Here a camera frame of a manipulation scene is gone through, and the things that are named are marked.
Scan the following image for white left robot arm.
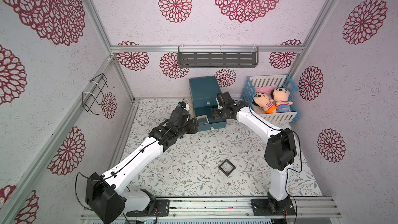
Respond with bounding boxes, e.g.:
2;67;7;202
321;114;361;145
85;102;198;224

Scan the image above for black brooch box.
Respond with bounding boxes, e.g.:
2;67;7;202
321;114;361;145
218;159;236;177

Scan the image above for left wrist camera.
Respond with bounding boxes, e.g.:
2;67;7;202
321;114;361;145
177;101;190;111

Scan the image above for pink crib blanket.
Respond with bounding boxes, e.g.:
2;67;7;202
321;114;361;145
255;85;278;96

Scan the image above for plush doll orange shorts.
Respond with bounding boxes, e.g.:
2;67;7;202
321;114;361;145
252;93;277;114

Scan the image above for black wire wall rack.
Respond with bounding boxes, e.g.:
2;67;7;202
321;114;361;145
81;73;115;115

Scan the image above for blue white toy crib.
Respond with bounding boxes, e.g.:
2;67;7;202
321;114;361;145
242;75;300;123

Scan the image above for plush doll blue shorts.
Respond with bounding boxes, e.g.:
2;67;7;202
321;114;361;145
271;87;293;113

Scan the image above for teal three-drawer cabinet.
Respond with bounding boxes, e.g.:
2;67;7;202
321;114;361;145
189;76;227;132

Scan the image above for small beige brooch box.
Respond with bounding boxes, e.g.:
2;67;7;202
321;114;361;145
196;115;209;125

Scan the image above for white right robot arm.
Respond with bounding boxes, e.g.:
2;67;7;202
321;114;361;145
211;92;297;217

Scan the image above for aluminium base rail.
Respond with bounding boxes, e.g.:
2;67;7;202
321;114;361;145
80;195;343;224

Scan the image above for grey wall shelf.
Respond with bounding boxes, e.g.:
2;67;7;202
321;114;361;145
177;46;259;68

